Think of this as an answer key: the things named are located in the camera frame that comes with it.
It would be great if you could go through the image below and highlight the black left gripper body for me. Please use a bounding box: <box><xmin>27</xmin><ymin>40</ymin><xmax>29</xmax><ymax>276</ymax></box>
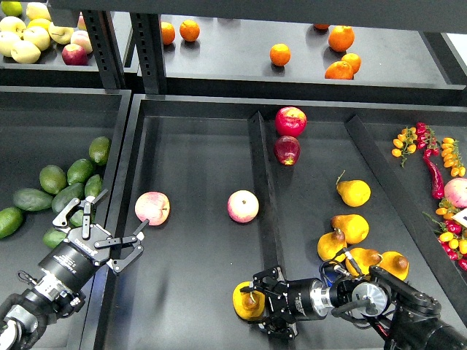
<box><xmin>39</xmin><ymin>224</ymin><xmax>112</xmax><ymax>292</ymax></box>

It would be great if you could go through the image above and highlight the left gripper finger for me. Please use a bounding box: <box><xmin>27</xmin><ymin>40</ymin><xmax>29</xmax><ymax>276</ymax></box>
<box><xmin>52</xmin><ymin>188</ymin><xmax>109</xmax><ymax>240</ymax></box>
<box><xmin>93</xmin><ymin>219</ymin><xmax>150</xmax><ymax>276</ymax></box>

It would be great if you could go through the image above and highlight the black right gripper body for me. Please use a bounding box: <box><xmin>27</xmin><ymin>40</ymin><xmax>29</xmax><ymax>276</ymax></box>
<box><xmin>271</xmin><ymin>278</ymin><xmax>331</xmax><ymax>323</ymax></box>

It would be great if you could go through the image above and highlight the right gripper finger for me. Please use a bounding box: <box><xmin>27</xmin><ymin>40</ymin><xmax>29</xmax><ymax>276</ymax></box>
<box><xmin>258</xmin><ymin>311</ymin><xmax>298</xmax><ymax>340</ymax></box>
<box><xmin>240</xmin><ymin>265</ymin><xmax>287</xmax><ymax>295</ymax></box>

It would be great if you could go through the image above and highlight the yellow pear with brown top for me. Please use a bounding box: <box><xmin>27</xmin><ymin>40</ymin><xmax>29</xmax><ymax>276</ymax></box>
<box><xmin>232</xmin><ymin>281</ymin><xmax>266</xmax><ymax>321</ymax></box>

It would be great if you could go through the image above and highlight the dark green avocado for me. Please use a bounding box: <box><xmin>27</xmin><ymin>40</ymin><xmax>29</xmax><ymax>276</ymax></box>
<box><xmin>69</xmin><ymin>209</ymin><xmax>96</xmax><ymax>228</ymax></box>

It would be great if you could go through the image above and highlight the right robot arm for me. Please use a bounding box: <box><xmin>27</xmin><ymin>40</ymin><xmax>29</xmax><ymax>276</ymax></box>
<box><xmin>236</xmin><ymin>248</ymin><xmax>466</xmax><ymax>349</ymax></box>

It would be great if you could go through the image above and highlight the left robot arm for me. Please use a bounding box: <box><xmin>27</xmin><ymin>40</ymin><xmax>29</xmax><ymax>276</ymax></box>
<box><xmin>1</xmin><ymin>191</ymin><xmax>150</xmax><ymax>349</ymax></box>

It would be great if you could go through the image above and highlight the green avocado bottom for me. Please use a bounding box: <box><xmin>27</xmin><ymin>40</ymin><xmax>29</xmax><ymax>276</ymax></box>
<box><xmin>42</xmin><ymin>228</ymin><xmax>67</xmax><ymax>249</ymax></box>

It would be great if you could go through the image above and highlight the dark avocado centre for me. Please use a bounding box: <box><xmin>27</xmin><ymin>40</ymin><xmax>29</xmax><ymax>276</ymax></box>
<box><xmin>51</xmin><ymin>182</ymin><xmax>85</xmax><ymax>214</ymax></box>

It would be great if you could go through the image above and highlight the dark avocado left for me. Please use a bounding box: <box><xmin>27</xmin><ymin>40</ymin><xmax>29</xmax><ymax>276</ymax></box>
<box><xmin>12</xmin><ymin>188</ymin><xmax>53</xmax><ymax>211</ymax></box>

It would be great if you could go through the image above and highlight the green avocado round left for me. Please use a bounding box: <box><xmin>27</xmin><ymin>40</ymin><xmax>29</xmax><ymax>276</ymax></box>
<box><xmin>39</xmin><ymin>165</ymin><xmax>68</xmax><ymax>195</ymax></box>

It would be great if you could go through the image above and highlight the green avocado narrow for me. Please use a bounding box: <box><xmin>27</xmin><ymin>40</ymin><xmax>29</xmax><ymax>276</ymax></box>
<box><xmin>84</xmin><ymin>174</ymin><xmax>102</xmax><ymax>198</ymax></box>

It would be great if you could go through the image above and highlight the bright green avocado edge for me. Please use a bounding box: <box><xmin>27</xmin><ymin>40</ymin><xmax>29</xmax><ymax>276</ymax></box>
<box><xmin>0</xmin><ymin>206</ymin><xmax>24</xmax><ymax>239</ymax></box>

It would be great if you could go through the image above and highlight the green avocado upper middle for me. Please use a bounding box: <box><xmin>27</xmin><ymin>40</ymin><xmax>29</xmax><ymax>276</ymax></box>
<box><xmin>66</xmin><ymin>158</ymin><xmax>95</xmax><ymax>185</ymax></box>

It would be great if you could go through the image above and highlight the yellow pear left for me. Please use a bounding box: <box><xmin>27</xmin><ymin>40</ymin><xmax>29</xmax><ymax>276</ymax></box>
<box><xmin>317</xmin><ymin>228</ymin><xmax>347</xmax><ymax>263</ymax></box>

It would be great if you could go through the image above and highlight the green avocado top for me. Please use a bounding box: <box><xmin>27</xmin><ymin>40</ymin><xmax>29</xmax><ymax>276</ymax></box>
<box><xmin>88</xmin><ymin>136</ymin><xmax>111</xmax><ymax>166</ymax></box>

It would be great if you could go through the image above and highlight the yellow pear middle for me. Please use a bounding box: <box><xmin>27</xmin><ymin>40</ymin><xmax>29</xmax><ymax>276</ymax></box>
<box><xmin>331</xmin><ymin>214</ymin><xmax>369</xmax><ymax>244</ymax></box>

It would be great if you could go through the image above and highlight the yellow pear right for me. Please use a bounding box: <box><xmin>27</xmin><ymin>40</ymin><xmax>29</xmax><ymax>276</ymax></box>
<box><xmin>379</xmin><ymin>251</ymin><xmax>409</xmax><ymax>281</ymax></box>

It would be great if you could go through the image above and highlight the yellow pear upper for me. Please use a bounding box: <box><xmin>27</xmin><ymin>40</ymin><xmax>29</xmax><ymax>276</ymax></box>
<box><xmin>336</xmin><ymin>171</ymin><xmax>371</xmax><ymax>208</ymax></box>

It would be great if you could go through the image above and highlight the black tray divider left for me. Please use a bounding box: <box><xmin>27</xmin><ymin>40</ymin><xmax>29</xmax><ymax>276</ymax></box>
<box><xmin>247</xmin><ymin>112</ymin><xmax>285</xmax><ymax>270</ymax></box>

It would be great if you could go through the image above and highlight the black tray divider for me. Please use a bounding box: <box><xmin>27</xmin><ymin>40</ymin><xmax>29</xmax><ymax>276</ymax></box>
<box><xmin>247</xmin><ymin>112</ymin><xmax>285</xmax><ymax>270</ymax></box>
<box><xmin>345</xmin><ymin>115</ymin><xmax>466</xmax><ymax>293</ymax></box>

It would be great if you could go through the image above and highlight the pink apple left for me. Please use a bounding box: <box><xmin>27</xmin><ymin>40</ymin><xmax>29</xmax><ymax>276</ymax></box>
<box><xmin>135</xmin><ymin>191</ymin><xmax>170</xmax><ymax>226</ymax></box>

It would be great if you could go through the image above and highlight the pink apple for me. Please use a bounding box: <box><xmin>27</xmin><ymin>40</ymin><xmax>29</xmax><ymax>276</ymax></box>
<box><xmin>135</xmin><ymin>191</ymin><xmax>170</xmax><ymax>226</ymax></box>
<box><xmin>227</xmin><ymin>190</ymin><xmax>259</xmax><ymax>224</ymax></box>

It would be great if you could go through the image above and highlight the pink apple centre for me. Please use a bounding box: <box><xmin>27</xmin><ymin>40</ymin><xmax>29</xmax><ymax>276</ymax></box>
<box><xmin>227</xmin><ymin>190</ymin><xmax>259</xmax><ymax>224</ymax></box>

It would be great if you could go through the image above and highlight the black centre tray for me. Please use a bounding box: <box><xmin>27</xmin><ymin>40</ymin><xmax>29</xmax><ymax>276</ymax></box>
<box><xmin>80</xmin><ymin>96</ymin><xmax>466</xmax><ymax>349</ymax></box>

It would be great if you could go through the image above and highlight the dark red apple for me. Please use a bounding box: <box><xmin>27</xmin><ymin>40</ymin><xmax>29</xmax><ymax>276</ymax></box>
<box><xmin>274</xmin><ymin>136</ymin><xmax>301</xmax><ymax>166</ymax></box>

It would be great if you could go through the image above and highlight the black upper left shelf tray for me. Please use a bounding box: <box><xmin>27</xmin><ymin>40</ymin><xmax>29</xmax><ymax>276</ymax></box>
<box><xmin>0</xmin><ymin>10</ymin><xmax>134</xmax><ymax>90</ymax></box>

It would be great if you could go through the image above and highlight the black tray divider right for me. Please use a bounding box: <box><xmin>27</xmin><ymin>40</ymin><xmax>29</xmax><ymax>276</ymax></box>
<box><xmin>345</xmin><ymin>115</ymin><xmax>466</xmax><ymax>293</ymax></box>

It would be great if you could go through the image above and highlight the bright red apple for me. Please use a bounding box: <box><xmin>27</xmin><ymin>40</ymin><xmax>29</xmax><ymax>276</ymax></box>
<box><xmin>274</xmin><ymin>106</ymin><xmax>307</xmax><ymax>138</ymax></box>

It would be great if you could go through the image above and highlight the mixed cherry tomato bunch lower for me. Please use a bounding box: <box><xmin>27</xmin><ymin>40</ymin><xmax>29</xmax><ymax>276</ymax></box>
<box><xmin>423</xmin><ymin>198</ymin><xmax>466</xmax><ymax>271</ymax></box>

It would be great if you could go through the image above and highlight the red apple on shelf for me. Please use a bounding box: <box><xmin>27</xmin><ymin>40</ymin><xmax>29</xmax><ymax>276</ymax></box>
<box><xmin>61</xmin><ymin>44</ymin><xmax>88</xmax><ymax>66</ymax></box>

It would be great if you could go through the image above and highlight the pale yellow apple front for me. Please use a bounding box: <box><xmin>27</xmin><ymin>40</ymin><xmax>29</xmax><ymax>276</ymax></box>
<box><xmin>10</xmin><ymin>41</ymin><xmax>41</xmax><ymax>64</ymax></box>

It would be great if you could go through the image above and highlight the red chili pepper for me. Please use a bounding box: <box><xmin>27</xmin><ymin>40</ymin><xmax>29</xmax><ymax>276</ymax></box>
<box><xmin>422</xmin><ymin>149</ymin><xmax>444</xmax><ymax>200</ymax></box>

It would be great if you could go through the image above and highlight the white label card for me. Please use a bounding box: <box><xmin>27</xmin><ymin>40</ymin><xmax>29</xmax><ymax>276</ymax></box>
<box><xmin>452</xmin><ymin>208</ymin><xmax>467</xmax><ymax>227</ymax></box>

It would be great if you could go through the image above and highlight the pink peach on shelf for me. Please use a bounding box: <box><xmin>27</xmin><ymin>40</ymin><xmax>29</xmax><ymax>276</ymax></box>
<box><xmin>70</xmin><ymin>30</ymin><xmax>93</xmax><ymax>55</ymax></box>

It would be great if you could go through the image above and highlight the pale yellow apple with stem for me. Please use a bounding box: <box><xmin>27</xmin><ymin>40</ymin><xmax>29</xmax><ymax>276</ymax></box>
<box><xmin>48</xmin><ymin>22</ymin><xmax>74</xmax><ymax>45</ymax></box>

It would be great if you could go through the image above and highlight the pale yellow apple centre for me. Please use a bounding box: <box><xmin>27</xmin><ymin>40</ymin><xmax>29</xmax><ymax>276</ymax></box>
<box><xmin>23</xmin><ymin>26</ymin><xmax>50</xmax><ymax>51</ymax></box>

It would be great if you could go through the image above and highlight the black perforated post left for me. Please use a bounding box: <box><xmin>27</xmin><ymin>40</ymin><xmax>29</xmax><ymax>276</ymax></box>
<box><xmin>82</xmin><ymin>9</ymin><xmax>125</xmax><ymax>90</ymax></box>

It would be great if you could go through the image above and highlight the black perforated post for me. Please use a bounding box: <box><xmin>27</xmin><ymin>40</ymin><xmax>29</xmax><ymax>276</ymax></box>
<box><xmin>82</xmin><ymin>9</ymin><xmax>125</xmax><ymax>90</ymax></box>
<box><xmin>130</xmin><ymin>12</ymin><xmax>167</xmax><ymax>95</ymax></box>

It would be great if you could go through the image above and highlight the black perforated post right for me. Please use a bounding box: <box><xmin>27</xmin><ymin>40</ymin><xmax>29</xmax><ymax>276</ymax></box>
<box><xmin>130</xmin><ymin>12</ymin><xmax>167</xmax><ymax>95</ymax></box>

